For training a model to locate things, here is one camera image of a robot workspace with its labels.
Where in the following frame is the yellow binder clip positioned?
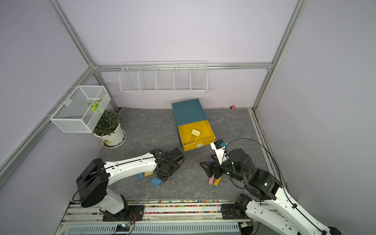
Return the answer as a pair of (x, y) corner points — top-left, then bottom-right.
(189, 129), (201, 144)
(144, 171), (154, 177)

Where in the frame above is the yellow top drawer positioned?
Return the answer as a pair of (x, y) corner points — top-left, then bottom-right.
(178, 120), (216, 151)

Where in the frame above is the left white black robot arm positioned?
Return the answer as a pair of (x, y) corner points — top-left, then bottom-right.
(76, 148), (185, 222)

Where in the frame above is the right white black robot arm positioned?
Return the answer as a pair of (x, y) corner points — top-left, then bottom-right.
(200, 149), (341, 235)

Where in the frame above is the teal drawer cabinet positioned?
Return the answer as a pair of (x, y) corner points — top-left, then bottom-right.
(172, 99), (207, 147)

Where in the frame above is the green toy shovel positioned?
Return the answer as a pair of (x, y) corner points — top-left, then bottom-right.
(212, 177), (222, 188)

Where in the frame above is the purple toy shovel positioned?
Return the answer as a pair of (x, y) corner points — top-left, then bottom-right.
(209, 160), (214, 186)

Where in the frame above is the potted green plant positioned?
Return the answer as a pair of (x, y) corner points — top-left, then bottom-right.
(93, 110), (126, 149)

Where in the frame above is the green leaf toy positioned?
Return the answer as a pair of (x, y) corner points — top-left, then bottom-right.
(88, 99), (104, 113)

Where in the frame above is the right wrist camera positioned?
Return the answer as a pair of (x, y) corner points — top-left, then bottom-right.
(211, 139), (227, 165)

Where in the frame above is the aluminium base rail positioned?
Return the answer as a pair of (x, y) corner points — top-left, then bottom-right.
(55, 200), (254, 235)

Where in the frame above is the white wire wall shelf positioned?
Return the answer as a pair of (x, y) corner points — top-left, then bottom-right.
(119, 61), (208, 93)

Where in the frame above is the white wire basket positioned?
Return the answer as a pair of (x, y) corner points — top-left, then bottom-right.
(50, 85), (111, 133)

